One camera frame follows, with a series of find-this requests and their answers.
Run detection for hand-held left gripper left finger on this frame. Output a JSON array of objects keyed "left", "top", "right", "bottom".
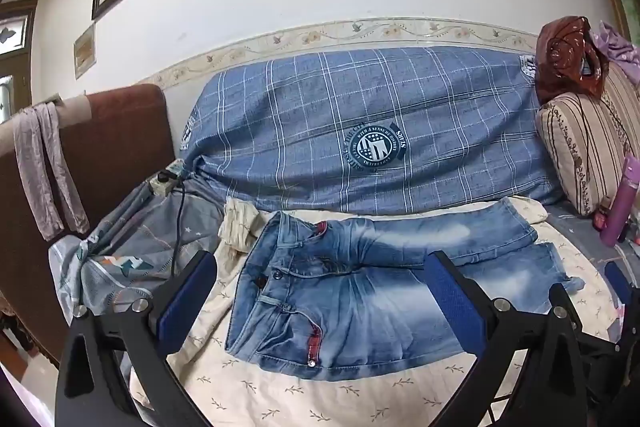
[{"left": 54, "top": 249, "right": 221, "bottom": 427}]

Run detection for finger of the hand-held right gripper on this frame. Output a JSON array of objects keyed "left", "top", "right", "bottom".
[{"left": 602, "top": 259, "right": 640, "bottom": 308}]

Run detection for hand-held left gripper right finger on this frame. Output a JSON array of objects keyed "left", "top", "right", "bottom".
[{"left": 425, "top": 251, "right": 601, "bottom": 427}]

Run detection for blue denim pants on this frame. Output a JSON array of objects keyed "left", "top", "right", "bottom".
[{"left": 227, "top": 197, "right": 586, "bottom": 380}]

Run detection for small pink bottle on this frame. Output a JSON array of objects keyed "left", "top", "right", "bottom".
[{"left": 592, "top": 197, "right": 613, "bottom": 230}]

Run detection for grey-blue bed sheet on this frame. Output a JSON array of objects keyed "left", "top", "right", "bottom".
[{"left": 545, "top": 199, "right": 640, "bottom": 288}]

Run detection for purple bottle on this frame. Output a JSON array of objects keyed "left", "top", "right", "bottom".
[{"left": 600, "top": 155, "right": 640, "bottom": 248}]

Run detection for grey patterned duvet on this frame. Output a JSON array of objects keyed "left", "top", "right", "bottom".
[{"left": 48, "top": 172, "right": 231, "bottom": 328}]

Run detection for white power strip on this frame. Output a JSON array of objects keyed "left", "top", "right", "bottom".
[{"left": 150, "top": 159, "right": 188, "bottom": 196}]

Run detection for beige striped pillow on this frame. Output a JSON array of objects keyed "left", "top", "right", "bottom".
[{"left": 535, "top": 62, "right": 640, "bottom": 217}]

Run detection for cream leaf-print blanket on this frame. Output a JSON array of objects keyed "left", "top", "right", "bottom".
[{"left": 127, "top": 194, "right": 626, "bottom": 427}]

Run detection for brown upholstered headboard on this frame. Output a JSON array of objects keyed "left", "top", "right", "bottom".
[{"left": 0, "top": 83, "right": 176, "bottom": 368}]

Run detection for blue plaid quilt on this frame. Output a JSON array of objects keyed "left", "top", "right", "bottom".
[{"left": 177, "top": 47, "right": 563, "bottom": 215}]

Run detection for lilac hanging cloth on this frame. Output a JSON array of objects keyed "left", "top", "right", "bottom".
[{"left": 12, "top": 102, "right": 91, "bottom": 242}]

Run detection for brown plastic bag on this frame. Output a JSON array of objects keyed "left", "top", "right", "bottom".
[{"left": 535, "top": 16, "right": 610, "bottom": 105}]

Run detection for purple cloth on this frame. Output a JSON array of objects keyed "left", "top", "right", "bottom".
[{"left": 590, "top": 21, "right": 640, "bottom": 82}]

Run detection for wooden door with glass panels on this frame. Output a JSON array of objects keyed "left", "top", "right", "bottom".
[{"left": 0, "top": 0, "right": 40, "bottom": 122}]

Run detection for black power cable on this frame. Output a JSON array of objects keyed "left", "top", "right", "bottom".
[{"left": 167, "top": 172, "right": 188, "bottom": 280}]

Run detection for small wall picture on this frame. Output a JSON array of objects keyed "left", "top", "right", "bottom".
[{"left": 74, "top": 22, "right": 97, "bottom": 80}]

